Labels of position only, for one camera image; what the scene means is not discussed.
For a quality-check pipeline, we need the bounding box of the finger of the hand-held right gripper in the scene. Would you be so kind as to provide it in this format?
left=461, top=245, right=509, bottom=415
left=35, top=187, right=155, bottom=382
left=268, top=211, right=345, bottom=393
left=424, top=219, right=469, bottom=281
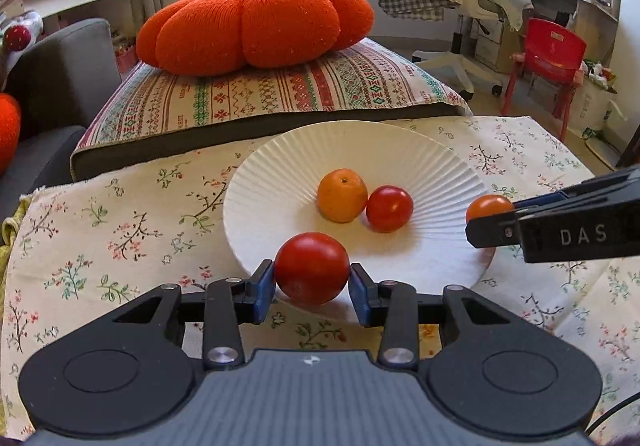
left=510, top=165, right=640, bottom=211
left=466, top=211, right=523, bottom=249

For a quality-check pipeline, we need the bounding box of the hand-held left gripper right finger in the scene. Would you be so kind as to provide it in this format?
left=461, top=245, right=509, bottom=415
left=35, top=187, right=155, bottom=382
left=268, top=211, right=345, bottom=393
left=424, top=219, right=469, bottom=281
left=350, top=263, right=521, bottom=370

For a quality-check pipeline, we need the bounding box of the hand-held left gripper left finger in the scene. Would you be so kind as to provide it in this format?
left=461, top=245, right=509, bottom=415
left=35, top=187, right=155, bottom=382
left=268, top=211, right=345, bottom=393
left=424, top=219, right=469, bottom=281
left=112, top=260, right=277, bottom=370

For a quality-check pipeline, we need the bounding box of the orange tomato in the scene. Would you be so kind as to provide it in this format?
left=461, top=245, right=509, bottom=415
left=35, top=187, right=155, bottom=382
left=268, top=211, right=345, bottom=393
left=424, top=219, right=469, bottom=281
left=465, top=194, right=515, bottom=224

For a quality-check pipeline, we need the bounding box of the large red tomato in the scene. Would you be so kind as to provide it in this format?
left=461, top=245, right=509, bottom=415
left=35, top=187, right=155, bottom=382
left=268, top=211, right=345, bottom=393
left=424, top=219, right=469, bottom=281
left=274, top=232, right=351, bottom=306

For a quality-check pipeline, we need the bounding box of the white ribbed paper plate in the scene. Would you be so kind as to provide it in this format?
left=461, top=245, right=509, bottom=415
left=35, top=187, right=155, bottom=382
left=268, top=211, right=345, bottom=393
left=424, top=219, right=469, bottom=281
left=222, top=121, right=497, bottom=313

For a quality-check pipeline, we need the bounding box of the small red tomato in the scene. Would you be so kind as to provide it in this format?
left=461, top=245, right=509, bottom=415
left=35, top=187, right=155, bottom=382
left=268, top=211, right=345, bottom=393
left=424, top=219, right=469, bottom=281
left=366, top=185, right=415, bottom=233

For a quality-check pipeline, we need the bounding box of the orange tangerine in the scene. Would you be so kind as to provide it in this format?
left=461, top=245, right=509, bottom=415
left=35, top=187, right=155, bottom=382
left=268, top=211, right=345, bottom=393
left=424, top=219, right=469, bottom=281
left=317, top=168, right=369, bottom=224

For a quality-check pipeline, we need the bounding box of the white fabric storage bag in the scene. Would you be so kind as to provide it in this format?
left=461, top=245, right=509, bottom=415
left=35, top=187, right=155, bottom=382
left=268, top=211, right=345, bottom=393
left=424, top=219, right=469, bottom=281
left=569, top=75, right=627, bottom=141

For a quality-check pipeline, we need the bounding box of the floral tablecloth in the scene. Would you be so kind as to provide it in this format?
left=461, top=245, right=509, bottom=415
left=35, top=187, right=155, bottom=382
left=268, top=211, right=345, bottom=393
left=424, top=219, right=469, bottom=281
left=0, top=115, right=640, bottom=442

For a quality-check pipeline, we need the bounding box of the red plastic chair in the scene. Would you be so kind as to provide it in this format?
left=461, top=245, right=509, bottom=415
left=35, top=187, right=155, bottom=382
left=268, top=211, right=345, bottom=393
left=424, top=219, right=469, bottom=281
left=500, top=17, right=589, bottom=143

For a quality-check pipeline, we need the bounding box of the white drawer unit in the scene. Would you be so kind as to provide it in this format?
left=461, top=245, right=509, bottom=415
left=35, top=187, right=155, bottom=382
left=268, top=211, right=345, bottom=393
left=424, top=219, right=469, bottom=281
left=472, top=18, right=522, bottom=75

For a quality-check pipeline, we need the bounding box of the wooden desk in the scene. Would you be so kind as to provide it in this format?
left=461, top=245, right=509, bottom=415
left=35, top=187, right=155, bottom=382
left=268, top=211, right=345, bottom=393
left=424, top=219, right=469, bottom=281
left=544, top=0, right=622, bottom=73

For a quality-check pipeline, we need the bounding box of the white office chair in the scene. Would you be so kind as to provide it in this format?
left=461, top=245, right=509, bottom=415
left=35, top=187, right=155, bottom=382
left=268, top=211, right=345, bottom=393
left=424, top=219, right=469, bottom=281
left=412, top=0, right=547, bottom=100

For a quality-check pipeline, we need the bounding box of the striped patterned cushion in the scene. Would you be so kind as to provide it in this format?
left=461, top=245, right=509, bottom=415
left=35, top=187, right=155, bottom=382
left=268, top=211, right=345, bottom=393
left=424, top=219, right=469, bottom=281
left=70, top=37, right=474, bottom=180

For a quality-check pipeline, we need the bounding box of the yellow-green cloth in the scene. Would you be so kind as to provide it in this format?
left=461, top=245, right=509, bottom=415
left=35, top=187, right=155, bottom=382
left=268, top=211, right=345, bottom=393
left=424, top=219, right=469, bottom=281
left=0, top=200, right=27, bottom=277

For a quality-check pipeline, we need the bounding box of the orange pumpkin-shaped knitted cushion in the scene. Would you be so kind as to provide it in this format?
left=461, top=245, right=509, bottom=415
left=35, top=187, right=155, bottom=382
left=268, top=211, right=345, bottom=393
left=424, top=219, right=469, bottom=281
left=136, top=0, right=375, bottom=77

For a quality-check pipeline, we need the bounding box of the grey sofa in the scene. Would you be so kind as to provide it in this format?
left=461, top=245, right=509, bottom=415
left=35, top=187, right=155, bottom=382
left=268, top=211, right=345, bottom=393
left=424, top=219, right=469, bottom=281
left=0, top=17, right=124, bottom=227

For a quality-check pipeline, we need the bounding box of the plain orange knitted cushion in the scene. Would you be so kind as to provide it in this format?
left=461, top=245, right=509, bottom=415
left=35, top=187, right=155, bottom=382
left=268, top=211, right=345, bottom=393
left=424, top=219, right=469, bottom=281
left=0, top=93, right=23, bottom=176

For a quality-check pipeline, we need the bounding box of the red strawberry plush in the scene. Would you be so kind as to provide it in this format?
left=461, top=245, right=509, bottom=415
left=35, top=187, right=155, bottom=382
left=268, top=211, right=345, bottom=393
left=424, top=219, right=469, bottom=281
left=2, top=24, right=32, bottom=52

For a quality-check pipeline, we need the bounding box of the black cable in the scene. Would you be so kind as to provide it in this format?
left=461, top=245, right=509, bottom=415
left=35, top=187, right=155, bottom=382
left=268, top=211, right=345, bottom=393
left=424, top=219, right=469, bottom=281
left=584, top=395, right=640, bottom=438

